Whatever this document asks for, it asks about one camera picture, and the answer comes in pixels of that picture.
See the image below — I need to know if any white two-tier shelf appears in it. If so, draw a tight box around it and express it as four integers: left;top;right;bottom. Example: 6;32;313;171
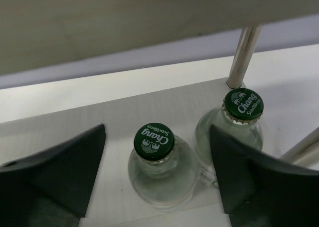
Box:
0;0;319;227

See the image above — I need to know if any green cap soda bottle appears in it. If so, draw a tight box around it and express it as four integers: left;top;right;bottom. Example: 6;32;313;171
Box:
194;88;264;187
128;123;199;212

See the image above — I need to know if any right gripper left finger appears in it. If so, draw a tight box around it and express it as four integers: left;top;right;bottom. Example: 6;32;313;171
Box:
0;124;107;227

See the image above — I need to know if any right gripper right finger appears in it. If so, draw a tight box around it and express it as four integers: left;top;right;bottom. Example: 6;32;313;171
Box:
209;125;319;227

